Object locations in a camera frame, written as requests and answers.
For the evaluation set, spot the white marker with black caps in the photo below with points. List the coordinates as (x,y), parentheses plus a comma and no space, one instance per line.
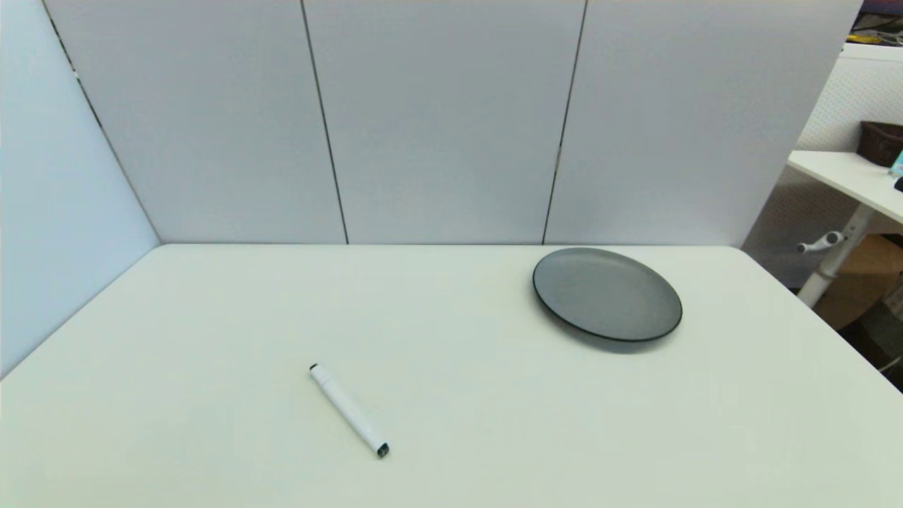
(348,410)

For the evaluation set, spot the dark grey round plate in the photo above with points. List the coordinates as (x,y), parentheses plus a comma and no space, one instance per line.
(607,294)

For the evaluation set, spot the white side table leg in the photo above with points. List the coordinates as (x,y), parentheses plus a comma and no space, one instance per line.
(836,257)

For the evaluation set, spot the white side table top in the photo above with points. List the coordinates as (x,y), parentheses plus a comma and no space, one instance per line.
(846,175)

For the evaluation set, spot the brown cardboard box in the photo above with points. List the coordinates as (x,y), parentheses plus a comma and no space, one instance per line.
(864,279)

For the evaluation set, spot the white perforated partition panel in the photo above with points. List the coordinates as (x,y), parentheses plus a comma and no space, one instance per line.
(857,92)

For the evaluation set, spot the dark brown woven basket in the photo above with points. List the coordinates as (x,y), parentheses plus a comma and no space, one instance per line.
(880,143)

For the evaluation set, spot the cyan object on side table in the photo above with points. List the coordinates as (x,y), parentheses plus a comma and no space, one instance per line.
(898,164)

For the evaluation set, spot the yellow clutter behind partition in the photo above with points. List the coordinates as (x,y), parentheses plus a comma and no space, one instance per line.
(875,37)

